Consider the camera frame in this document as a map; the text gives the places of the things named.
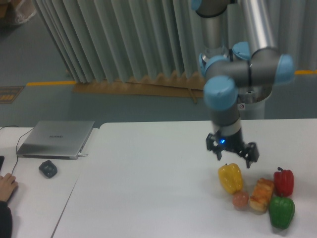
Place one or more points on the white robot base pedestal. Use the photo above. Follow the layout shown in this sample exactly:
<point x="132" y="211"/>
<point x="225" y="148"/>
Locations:
<point x="251" y="101"/>

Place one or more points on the yellow bell pepper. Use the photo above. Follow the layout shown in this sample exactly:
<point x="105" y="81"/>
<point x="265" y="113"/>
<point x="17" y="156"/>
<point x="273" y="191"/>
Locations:
<point x="230" y="178"/>

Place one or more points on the black sleeved forearm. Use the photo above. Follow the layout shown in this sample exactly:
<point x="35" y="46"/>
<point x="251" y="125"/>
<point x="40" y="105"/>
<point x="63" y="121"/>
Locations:
<point x="5" y="220"/>

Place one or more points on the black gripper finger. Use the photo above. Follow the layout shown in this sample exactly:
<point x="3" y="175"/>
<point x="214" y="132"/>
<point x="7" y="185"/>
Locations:
<point x="213" y="146"/>
<point x="250" y="153"/>

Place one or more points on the person's hand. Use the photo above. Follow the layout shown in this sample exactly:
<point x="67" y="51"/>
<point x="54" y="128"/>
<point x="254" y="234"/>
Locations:
<point x="8" y="185"/>

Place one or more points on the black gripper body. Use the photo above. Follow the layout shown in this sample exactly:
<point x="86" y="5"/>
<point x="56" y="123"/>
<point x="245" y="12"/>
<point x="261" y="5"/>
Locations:
<point x="232" y="143"/>

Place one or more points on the silver closed laptop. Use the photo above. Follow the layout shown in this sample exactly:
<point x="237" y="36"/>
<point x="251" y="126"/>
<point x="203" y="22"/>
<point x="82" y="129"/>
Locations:
<point x="52" y="139"/>

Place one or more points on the brown egg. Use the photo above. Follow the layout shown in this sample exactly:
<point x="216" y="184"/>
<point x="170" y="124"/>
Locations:
<point x="240" y="199"/>

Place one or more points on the green bell pepper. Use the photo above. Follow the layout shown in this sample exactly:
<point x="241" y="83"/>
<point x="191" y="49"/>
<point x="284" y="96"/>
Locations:
<point x="281" y="212"/>

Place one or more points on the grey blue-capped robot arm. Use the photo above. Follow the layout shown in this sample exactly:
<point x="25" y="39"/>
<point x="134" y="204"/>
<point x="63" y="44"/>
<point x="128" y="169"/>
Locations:
<point x="226" y="72"/>

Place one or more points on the black computer mouse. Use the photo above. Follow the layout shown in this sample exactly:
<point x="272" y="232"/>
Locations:
<point x="48" y="169"/>

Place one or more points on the golden bread pastry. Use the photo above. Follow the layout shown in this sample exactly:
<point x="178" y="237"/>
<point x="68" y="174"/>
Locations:
<point x="261" y="195"/>

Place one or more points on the grey-green pleated curtain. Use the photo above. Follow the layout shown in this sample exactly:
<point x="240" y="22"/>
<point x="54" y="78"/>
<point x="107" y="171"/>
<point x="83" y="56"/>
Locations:
<point x="122" y="39"/>

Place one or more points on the brown cardboard sheet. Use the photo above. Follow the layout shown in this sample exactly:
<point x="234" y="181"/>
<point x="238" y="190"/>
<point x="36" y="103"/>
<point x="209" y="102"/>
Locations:
<point x="162" y="86"/>

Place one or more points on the red bell pepper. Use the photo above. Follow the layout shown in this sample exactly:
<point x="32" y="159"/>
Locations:
<point x="284" y="182"/>

